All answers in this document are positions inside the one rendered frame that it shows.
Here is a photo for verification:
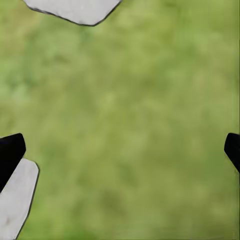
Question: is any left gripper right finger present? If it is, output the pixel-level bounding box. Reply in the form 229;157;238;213
224;133;240;173

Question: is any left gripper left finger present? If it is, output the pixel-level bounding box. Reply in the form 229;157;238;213
0;133;26;193

